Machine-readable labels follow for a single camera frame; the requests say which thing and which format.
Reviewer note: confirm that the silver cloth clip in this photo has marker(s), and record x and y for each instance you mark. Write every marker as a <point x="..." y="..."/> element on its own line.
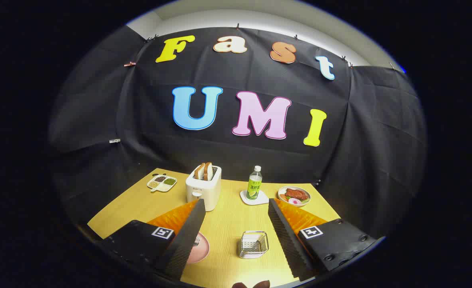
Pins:
<point x="114" y="140"/>

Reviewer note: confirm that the perforated metal basket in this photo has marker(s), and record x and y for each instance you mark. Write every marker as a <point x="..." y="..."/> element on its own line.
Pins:
<point x="254" y="244"/>

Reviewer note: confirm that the round food plate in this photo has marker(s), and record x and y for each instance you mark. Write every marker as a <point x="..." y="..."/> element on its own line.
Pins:
<point x="304" y="199"/>

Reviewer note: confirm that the pink ham slice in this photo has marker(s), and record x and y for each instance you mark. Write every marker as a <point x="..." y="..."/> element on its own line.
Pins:
<point x="294" y="201"/>

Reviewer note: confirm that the green label drink bottle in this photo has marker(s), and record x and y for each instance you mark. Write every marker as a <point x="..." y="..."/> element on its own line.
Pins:
<point x="254" y="188"/>

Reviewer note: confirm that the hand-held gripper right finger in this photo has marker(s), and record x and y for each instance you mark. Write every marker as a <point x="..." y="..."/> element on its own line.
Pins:
<point x="288" y="244"/>

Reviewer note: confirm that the white square coaster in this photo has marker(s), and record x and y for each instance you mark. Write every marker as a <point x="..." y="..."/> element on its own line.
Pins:
<point x="262" y="199"/>

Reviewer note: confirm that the white toaster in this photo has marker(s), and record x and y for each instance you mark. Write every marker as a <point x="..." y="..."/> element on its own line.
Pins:
<point x="204" y="190"/>

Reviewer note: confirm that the pink plate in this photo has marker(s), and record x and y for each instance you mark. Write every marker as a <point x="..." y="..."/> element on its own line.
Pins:
<point x="202" y="252"/>

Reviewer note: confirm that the white divided snack dish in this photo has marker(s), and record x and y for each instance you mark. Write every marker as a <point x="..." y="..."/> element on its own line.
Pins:
<point x="162" y="184"/>

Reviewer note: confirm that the brown meat piece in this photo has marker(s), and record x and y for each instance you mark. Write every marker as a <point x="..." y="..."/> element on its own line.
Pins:
<point x="294" y="193"/>

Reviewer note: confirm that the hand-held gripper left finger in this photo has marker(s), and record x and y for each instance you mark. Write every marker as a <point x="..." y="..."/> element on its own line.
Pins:
<point x="186" y="244"/>

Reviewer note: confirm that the bread slice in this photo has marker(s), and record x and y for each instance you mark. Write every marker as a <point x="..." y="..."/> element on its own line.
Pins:
<point x="199" y="171"/>
<point x="208" y="171"/>

